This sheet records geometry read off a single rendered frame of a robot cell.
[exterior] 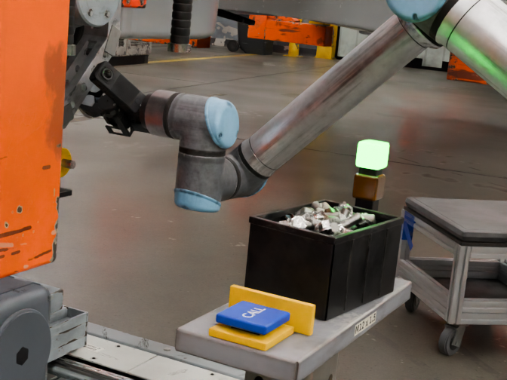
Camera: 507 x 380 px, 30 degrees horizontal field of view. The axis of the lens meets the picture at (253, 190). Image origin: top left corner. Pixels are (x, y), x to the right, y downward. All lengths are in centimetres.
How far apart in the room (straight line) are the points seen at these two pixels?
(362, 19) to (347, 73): 236
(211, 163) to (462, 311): 94
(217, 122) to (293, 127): 16
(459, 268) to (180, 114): 94
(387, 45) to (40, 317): 77
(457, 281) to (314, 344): 129
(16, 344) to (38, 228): 31
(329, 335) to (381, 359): 122
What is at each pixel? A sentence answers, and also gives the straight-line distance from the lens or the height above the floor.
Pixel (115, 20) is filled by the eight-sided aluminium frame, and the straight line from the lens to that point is 195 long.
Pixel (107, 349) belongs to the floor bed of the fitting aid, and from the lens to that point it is 212.
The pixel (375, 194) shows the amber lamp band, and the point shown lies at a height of 58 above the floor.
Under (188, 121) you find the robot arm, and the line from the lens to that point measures 178.
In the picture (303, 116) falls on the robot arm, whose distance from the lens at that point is 181.
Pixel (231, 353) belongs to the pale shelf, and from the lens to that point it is 116.
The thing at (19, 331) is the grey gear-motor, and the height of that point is 36.
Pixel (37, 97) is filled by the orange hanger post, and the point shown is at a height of 73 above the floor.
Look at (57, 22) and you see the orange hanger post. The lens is 113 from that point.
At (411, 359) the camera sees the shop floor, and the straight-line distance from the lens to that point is 247.
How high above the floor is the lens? 86
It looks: 12 degrees down
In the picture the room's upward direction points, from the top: 5 degrees clockwise
